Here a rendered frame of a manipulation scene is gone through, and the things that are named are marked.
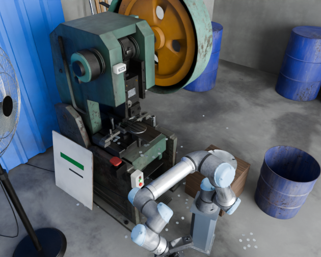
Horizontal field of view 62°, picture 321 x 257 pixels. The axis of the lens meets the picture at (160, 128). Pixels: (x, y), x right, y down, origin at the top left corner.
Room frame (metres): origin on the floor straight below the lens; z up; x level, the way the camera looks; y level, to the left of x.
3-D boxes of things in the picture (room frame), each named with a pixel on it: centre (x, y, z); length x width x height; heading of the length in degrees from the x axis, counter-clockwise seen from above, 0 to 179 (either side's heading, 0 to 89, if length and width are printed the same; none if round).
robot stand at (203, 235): (1.17, -0.32, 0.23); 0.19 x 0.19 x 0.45; 66
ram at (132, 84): (1.66, 0.23, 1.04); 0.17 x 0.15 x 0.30; 51
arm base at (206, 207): (1.17, -0.32, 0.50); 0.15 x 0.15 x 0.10
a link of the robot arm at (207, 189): (1.17, -0.32, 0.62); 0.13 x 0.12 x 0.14; 43
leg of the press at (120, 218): (1.56, 0.54, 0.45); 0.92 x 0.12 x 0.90; 51
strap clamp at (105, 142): (1.55, 0.37, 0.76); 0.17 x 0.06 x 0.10; 141
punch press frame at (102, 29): (1.77, 0.38, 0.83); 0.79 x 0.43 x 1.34; 51
